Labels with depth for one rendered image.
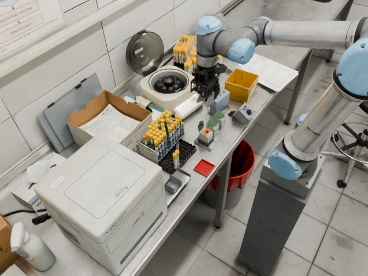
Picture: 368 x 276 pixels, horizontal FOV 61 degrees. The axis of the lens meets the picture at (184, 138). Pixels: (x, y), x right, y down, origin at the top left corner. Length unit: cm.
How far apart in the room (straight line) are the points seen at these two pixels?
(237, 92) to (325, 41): 72
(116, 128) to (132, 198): 58
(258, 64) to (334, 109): 106
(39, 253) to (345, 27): 110
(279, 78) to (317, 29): 86
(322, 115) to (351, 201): 166
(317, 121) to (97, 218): 65
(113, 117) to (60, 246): 60
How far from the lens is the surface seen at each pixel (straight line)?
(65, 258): 123
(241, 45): 97
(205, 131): 137
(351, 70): 80
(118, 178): 97
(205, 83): 112
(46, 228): 131
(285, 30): 102
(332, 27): 97
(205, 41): 103
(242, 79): 172
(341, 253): 230
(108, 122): 148
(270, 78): 180
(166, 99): 147
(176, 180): 123
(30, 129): 143
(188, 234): 215
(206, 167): 134
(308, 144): 99
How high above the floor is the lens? 195
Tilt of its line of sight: 48 degrees down
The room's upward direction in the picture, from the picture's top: 2 degrees counter-clockwise
